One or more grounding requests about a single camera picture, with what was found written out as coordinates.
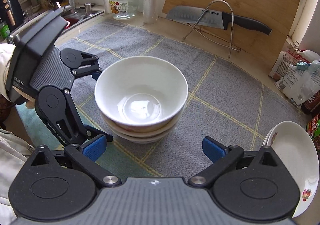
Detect black handled santoku knife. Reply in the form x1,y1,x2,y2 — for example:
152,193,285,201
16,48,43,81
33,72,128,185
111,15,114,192
167,6,272,35

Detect white food packet with clip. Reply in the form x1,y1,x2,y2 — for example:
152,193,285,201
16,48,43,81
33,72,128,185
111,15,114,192
275,60,319,107

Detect grey checked table mat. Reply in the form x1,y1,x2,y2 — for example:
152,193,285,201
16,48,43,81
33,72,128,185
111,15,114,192
56,20,310,178

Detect stacked white plates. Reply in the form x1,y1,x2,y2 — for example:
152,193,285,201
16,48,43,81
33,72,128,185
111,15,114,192
263,127,278,146

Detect metal wire rack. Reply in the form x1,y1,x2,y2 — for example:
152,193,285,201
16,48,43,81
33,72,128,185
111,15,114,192
182,0,242,61

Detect white floral bowl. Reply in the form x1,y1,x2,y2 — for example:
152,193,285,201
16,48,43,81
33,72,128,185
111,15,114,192
94,56,189,133
101,110,183,138

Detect red white food packet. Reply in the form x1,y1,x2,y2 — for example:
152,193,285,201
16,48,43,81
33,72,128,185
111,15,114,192
268,50,319,81

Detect black appliance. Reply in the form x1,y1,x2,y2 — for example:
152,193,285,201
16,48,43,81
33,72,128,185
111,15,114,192
1,0,24,32

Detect dark sauce bottle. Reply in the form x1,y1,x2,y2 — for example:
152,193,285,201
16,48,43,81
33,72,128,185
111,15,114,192
301,91,319,117

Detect green lid red jar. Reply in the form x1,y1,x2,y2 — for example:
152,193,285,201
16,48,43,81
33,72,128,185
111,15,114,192
306,113,320,152

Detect steel sink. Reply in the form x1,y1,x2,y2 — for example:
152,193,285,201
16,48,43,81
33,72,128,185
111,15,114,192
6,6,104,44

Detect white plate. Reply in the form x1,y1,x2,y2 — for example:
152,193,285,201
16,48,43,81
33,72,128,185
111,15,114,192
271,121,319,217

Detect bamboo cutting board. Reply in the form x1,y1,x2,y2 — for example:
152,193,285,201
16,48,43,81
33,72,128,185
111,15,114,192
162,0,303,71

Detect gloved left hand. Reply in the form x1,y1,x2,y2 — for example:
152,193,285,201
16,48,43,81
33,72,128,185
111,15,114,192
0,43,35,109

